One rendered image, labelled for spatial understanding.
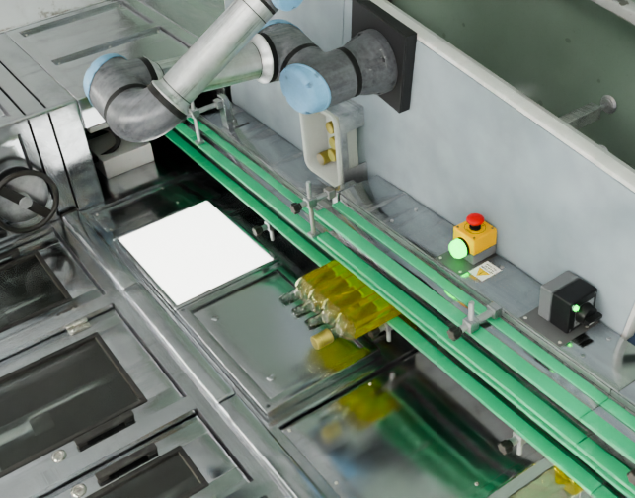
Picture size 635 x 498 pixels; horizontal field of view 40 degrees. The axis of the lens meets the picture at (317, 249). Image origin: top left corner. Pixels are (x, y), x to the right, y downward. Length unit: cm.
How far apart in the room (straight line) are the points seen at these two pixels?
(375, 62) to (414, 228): 40
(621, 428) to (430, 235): 66
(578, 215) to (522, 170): 16
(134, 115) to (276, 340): 75
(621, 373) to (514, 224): 40
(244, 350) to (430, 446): 54
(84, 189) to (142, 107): 116
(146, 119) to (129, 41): 137
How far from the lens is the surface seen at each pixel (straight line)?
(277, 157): 259
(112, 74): 186
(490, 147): 189
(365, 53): 198
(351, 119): 223
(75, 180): 287
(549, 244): 187
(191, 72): 175
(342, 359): 215
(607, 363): 178
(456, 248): 195
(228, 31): 175
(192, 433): 211
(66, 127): 279
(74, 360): 239
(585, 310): 179
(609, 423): 170
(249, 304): 235
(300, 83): 192
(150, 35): 314
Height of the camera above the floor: 189
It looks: 24 degrees down
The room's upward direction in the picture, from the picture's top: 116 degrees counter-clockwise
